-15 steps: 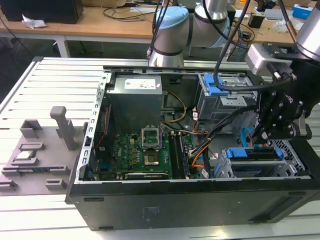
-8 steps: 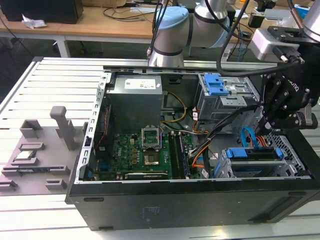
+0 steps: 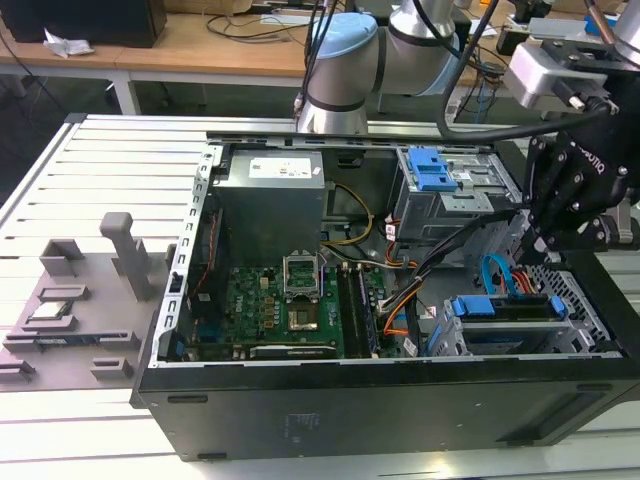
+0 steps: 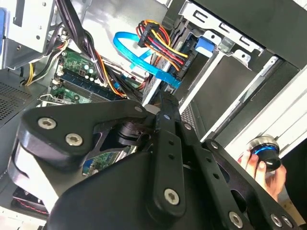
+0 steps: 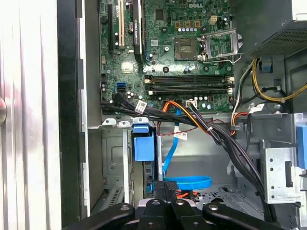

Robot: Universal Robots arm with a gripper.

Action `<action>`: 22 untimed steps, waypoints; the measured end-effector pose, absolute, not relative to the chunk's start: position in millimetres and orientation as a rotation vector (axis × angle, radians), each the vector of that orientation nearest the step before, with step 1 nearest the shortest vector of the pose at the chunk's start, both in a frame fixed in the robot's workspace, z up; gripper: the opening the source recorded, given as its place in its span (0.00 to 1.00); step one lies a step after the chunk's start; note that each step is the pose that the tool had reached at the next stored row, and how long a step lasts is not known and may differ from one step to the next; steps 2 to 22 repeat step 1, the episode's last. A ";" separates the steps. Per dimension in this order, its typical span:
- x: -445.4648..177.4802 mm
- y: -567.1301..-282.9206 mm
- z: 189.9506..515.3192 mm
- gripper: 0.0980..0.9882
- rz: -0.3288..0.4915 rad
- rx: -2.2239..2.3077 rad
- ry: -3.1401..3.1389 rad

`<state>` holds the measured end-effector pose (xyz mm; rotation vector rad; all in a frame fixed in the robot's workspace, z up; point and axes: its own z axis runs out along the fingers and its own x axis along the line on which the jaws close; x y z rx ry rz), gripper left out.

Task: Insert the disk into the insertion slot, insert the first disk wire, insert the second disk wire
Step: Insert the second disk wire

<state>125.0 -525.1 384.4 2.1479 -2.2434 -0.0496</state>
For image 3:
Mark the blue plastic drive latch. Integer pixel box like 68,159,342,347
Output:
406,146,459,194

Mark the black graphics card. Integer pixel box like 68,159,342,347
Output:
248,342,342,361

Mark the CPU socket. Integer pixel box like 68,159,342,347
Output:
283,297,322,337

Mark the red orange disk wire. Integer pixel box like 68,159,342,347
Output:
508,266,540,300

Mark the small black box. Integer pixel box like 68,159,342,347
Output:
495,26,527,57

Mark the thick black gripper cable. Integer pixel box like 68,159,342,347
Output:
437,0,619,142

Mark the blue disk wire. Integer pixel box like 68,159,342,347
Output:
481,253,515,300

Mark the grey metal disk bay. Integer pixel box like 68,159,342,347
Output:
427,262,624,359

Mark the grey power supply unit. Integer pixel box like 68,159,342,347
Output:
212,148,330,271

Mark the wooden desk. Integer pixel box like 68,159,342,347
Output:
0,0,640,121

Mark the grey parts rack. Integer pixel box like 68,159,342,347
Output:
0,211,177,392

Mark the green motherboard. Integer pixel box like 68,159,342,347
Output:
189,262,396,361

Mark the silver wrist camera block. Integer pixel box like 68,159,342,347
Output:
506,38,622,115

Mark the grey metal drive cage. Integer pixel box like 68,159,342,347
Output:
388,146,527,247

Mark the silver CPU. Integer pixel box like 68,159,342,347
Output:
28,300,75,322

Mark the yellow black wire bundle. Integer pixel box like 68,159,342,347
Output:
319,182,377,249

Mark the RAM stick in slot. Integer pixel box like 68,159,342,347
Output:
355,264,384,357

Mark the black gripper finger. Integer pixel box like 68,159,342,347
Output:
519,133,577,254
548,199,615,251

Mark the blue cardboard box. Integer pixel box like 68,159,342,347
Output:
583,13,622,37

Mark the crumpled white paper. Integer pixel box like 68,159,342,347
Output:
42,27,96,60

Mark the large black box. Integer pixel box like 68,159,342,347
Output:
0,0,169,50

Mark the black open PC case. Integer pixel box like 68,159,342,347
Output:
129,130,640,464

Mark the metal socket cover frame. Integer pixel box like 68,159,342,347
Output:
281,251,321,301

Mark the orange yellow wire bundle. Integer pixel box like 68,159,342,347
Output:
382,279,422,342

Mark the grey flat box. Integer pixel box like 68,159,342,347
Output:
526,16,591,40

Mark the black sleeved wire bundle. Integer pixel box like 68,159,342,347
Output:
379,212,521,314

